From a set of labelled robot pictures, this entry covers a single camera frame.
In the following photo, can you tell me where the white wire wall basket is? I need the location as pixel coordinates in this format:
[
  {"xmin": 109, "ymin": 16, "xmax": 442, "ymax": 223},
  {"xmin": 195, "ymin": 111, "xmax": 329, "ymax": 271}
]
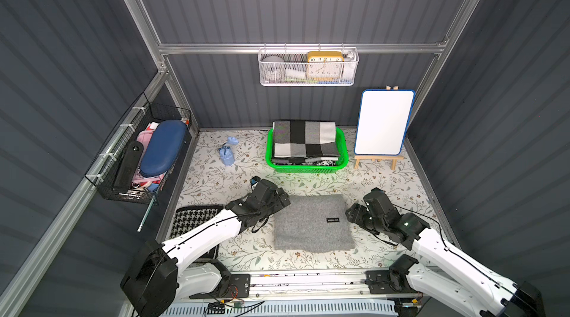
[{"xmin": 258, "ymin": 46, "xmax": 360, "ymax": 87}]

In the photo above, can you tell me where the pink item in basket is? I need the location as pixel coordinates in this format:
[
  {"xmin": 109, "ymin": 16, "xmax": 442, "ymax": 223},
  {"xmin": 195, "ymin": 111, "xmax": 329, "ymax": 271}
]
[{"xmin": 131, "ymin": 122, "xmax": 165, "ymax": 191}]

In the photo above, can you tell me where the green plastic basket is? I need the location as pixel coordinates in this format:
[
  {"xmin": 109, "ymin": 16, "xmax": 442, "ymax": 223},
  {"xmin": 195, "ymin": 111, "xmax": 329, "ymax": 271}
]
[{"xmin": 265, "ymin": 127, "xmax": 350, "ymax": 174}]

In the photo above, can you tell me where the aluminium front rail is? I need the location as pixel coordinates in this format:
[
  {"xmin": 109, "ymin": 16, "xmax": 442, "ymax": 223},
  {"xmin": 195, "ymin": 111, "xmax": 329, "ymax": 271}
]
[{"xmin": 128, "ymin": 265, "xmax": 446, "ymax": 305}]

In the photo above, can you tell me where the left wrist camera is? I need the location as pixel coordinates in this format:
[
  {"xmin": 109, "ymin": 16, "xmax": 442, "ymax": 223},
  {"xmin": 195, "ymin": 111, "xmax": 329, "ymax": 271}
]
[{"xmin": 249, "ymin": 176, "xmax": 261, "ymax": 187}]

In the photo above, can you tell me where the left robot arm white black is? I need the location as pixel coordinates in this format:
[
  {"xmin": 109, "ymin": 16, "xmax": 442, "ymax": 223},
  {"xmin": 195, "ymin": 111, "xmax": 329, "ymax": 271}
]
[{"xmin": 120, "ymin": 177, "xmax": 290, "ymax": 316}]

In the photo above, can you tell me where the yellow alarm clock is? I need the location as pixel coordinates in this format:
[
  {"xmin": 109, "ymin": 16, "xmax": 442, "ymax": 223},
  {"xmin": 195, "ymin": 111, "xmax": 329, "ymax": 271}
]
[{"xmin": 306, "ymin": 51, "xmax": 344, "ymax": 80}]

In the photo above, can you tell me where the blue oval case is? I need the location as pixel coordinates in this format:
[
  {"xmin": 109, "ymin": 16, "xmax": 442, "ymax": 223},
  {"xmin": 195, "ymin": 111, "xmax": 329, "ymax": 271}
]
[{"xmin": 140, "ymin": 120, "xmax": 188, "ymax": 177}]

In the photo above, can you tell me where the white tape roll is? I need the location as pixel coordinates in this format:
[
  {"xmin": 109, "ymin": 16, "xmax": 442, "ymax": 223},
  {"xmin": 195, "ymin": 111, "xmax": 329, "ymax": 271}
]
[{"xmin": 260, "ymin": 56, "xmax": 285, "ymax": 82}]

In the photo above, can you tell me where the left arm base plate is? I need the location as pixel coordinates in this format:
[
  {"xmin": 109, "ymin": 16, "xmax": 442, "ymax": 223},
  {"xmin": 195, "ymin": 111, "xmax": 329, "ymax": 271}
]
[{"xmin": 189, "ymin": 274, "xmax": 252, "ymax": 299}]

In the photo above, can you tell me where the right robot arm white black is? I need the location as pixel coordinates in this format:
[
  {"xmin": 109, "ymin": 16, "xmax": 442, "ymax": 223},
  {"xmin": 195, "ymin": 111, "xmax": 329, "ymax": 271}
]
[{"xmin": 345, "ymin": 188, "xmax": 546, "ymax": 316}]

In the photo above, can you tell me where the light blue spray bottle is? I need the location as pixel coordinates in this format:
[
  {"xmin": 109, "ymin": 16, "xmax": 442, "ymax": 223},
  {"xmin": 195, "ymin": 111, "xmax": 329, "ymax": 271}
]
[{"xmin": 218, "ymin": 137, "xmax": 239, "ymax": 166}]

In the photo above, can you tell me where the white board blue frame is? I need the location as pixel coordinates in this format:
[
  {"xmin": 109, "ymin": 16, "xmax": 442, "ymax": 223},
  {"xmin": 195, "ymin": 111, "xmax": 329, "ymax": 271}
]
[{"xmin": 353, "ymin": 89, "xmax": 416, "ymax": 157}]

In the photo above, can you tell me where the smiley face knitted scarf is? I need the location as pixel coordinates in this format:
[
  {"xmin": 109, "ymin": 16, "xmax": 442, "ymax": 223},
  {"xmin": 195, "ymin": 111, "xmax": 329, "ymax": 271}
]
[{"xmin": 271, "ymin": 158, "xmax": 337, "ymax": 167}]

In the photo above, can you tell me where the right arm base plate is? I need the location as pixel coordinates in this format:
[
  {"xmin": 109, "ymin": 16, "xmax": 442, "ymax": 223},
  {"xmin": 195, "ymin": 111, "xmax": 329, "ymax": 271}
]
[{"xmin": 365, "ymin": 270, "xmax": 419, "ymax": 295}]

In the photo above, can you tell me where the grey felt scarf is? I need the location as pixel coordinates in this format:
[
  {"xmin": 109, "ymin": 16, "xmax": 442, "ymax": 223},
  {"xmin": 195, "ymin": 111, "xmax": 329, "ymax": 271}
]
[{"xmin": 274, "ymin": 195, "xmax": 356, "ymax": 253}]

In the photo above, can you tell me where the black grey checkered scarf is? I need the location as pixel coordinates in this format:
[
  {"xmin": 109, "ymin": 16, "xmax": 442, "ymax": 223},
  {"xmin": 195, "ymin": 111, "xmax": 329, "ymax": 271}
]
[{"xmin": 272, "ymin": 120, "xmax": 339, "ymax": 161}]

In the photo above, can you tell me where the black white houndstooth scarf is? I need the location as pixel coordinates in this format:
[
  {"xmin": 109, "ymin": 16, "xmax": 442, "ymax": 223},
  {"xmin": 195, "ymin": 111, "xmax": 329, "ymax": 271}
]
[{"xmin": 169, "ymin": 205, "xmax": 224, "ymax": 239}]

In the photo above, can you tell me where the black remote in basket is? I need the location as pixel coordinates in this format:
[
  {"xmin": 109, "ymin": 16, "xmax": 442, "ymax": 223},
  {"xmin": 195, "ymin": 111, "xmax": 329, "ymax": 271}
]
[{"xmin": 112, "ymin": 141, "xmax": 143, "ymax": 193}]

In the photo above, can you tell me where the black wire side basket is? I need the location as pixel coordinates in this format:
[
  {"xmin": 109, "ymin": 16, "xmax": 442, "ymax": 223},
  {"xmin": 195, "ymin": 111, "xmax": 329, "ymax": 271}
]
[{"xmin": 86, "ymin": 100, "xmax": 192, "ymax": 205}]

